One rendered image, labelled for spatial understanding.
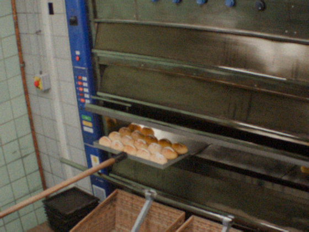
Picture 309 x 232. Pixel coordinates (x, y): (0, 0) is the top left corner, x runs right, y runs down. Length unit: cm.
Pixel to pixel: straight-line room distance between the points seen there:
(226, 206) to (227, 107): 55
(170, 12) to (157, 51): 23
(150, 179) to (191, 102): 63
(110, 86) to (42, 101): 82
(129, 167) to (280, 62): 134
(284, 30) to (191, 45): 57
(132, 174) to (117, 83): 55
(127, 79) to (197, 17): 67
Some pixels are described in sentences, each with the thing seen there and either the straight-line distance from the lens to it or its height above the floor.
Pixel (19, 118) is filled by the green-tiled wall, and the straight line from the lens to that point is 410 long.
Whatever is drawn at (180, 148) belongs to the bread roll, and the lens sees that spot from 307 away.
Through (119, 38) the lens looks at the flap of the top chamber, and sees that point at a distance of 312.
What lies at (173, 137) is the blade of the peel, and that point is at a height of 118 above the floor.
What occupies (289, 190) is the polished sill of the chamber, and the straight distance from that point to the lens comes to 267.
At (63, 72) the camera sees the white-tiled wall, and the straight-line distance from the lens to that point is 362.
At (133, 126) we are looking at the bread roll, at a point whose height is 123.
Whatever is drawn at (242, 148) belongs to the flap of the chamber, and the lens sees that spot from 254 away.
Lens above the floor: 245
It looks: 21 degrees down
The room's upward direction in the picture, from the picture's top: 7 degrees counter-clockwise
